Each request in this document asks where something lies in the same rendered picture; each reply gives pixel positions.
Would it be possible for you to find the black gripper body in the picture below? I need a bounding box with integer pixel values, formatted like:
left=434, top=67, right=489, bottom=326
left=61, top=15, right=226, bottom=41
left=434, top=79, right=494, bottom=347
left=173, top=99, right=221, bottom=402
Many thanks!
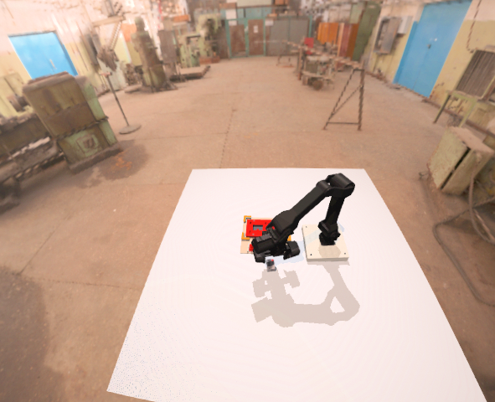
left=253, top=240, right=300, bottom=263

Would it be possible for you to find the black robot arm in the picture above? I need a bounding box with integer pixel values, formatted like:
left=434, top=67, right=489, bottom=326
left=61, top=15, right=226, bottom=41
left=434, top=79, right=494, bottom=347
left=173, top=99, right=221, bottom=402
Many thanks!
left=252, top=173, right=355, bottom=254

